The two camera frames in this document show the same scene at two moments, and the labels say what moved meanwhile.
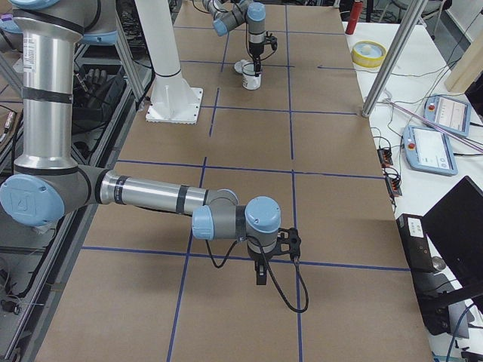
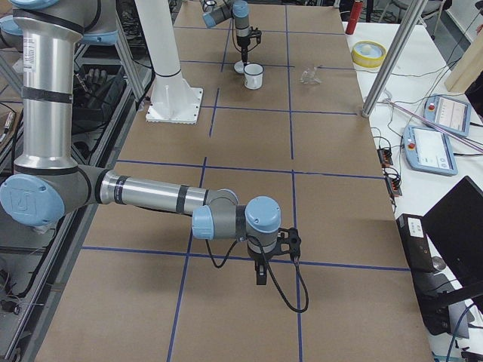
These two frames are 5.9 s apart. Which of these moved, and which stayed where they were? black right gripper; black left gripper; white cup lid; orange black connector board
Moved: black left gripper
Stayed: black right gripper; white cup lid; orange black connector board
